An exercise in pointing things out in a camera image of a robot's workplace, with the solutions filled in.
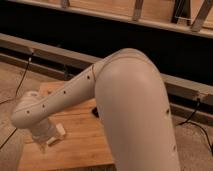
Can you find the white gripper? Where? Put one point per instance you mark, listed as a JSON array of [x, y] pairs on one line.
[[42, 131]]

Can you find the white sponge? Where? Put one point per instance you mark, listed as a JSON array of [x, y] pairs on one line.
[[58, 135]]

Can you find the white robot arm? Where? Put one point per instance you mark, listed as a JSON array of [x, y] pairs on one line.
[[138, 142]]

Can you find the wooden board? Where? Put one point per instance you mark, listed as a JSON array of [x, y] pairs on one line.
[[84, 147]]

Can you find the black rectangular block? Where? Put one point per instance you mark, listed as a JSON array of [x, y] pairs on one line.
[[95, 112]]

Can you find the wooden shelf with brackets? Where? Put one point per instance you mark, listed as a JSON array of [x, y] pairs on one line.
[[162, 14]]

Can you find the long metal rail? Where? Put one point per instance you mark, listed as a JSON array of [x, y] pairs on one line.
[[40, 53]]

